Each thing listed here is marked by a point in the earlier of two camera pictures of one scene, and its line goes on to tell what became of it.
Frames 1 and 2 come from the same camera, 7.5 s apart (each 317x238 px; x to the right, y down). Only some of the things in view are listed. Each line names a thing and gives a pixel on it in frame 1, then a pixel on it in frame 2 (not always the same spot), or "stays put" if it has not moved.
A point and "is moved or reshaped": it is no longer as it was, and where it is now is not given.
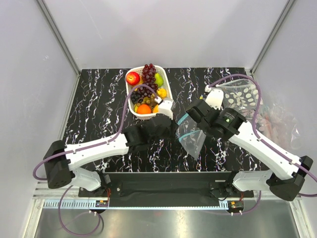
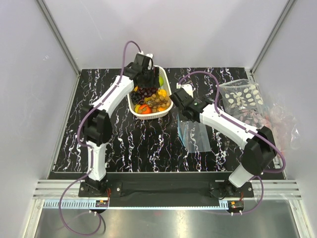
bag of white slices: [241, 93] stays put
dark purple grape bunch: [134, 96] stays put
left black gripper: [172, 134] -> [154, 82]
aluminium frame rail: [43, 192] stays put
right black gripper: [217, 110] -> [191, 120]
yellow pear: [162, 92] stays put
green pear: [159, 80] stays put
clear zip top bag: [189, 135] is moved or reshaped
